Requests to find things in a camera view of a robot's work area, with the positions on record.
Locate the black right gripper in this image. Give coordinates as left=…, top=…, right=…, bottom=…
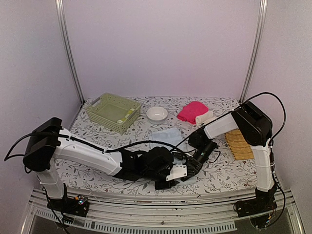
left=186, top=141, right=216, bottom=177

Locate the light blue towel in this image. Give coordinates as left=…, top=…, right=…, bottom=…
left=148, top=127, right=195, bottom=188

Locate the green crocodile pattern towel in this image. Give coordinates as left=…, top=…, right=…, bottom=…
left=117, top=108, right=135, bottom=124

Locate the green plastic basket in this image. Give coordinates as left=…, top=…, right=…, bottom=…
left=86, top=93, right=141, bottom=134

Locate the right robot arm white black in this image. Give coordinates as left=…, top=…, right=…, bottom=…
left=181, top=101, right=277, bottom=193

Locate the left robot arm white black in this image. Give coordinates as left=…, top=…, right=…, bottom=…
left=23, top=117, right=178, bottom=212

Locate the cream white towel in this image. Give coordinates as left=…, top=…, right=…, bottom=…
left=195, top=110, right=216, bottom=127

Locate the yellow woven bamboo tray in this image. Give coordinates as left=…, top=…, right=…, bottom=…
left=225, top=129, right=254, bottom=160

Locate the pink towel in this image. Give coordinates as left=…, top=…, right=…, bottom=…
left=177, top=101, right=209, bottom=124

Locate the white ceramic bowl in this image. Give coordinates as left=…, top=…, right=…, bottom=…
left=146, top=106, right=168, bottom=125

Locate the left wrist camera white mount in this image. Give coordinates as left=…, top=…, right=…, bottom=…
left=166, top=164, right=187, bottom=181

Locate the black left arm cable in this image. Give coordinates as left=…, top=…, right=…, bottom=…
left=3, top=131, right=178, bottom=161

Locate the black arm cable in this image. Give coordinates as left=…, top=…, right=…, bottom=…
left=243, top=92, right=286, bottom=142
left=3, top=131, right=178, bottom=161

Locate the aluminium front rail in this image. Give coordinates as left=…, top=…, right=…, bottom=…
left=19, top=188, right=308, bottom=234

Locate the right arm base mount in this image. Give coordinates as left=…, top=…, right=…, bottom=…
left=233, top=197, right=277, bottom=229

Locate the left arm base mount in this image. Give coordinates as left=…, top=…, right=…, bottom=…
left=47, top=195, right=90, bottom=217

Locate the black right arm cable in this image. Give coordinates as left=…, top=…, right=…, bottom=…
left=243, top=92, right=286, bottom=142

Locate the right aluminium frame post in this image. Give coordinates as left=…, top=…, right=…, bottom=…
left=239, top=0, right=268, bottom=103

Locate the aluminium frame post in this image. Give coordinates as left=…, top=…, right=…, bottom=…
left=239, top=0, right=268, bottom=103
left=55, top=0, right=85, bottom=104

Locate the left aluminium frame post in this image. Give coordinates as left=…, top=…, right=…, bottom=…
left=55, top=0, right=85, bottom=104

